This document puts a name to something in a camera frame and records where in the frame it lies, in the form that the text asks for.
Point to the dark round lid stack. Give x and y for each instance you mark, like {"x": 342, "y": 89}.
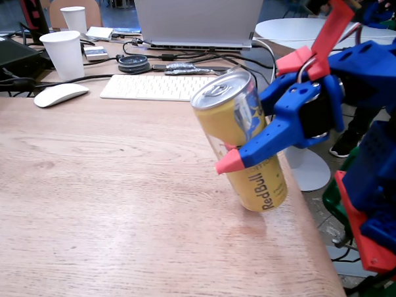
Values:
{"x": 133, "y": 64}

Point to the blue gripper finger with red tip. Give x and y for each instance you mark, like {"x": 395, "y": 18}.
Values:
{"x": 267, "y": 138}
{"x": 281, "y": 84}

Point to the blue gripper body black motor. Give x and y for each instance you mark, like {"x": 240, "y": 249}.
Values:
{"x": 292, "y": 121}

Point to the black box device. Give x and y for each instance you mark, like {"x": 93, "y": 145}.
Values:
{"x": 11, "y": 56}

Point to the white flat adapter box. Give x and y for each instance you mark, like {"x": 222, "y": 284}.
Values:
{"x": 99, "y": 32}

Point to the brown chair back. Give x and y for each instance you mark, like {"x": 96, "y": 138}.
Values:
{"x": 92, "y": 12}

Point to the silver laptop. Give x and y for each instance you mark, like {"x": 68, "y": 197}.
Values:
{"x": 203, "y": 17}

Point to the large white paper cup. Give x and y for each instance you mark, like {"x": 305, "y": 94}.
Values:
{"x": 64, "y": 57}

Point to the black sneaker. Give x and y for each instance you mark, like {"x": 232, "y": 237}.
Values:
{"x": 344, "y": 146}

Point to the round white pedestal table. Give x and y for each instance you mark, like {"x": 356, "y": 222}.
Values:
{"x": 288, "y": 30}

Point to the yellow Red Bull can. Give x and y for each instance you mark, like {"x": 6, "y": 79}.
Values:
{"x": 219, "y": 123}

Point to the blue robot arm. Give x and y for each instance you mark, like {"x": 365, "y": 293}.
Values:
{"x": 369, "y": 64}

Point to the small silver device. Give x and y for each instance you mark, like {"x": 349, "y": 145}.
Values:
{"x": 96, "y": 53}

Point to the black bottle with red letter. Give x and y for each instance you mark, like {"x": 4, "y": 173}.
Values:
{"x": 31, "y": 13}

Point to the white keyboard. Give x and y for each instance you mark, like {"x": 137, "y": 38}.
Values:
{"x": 148, "y": 87}

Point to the small white paper cup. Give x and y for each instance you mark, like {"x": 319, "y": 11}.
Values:
{"x": 75, "y": 19}

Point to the small blue robot arm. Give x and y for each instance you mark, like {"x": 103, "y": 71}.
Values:
{"x": 376, "y": 16}

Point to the red robot base plate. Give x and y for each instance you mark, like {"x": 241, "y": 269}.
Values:
{"x": 374, "y": 255}

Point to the silver foil packet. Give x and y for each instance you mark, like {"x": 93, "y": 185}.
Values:
{"x": 188, "y": 69}

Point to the white computer mouse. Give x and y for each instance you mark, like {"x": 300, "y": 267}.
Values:
{"x": 59, "y": 94}

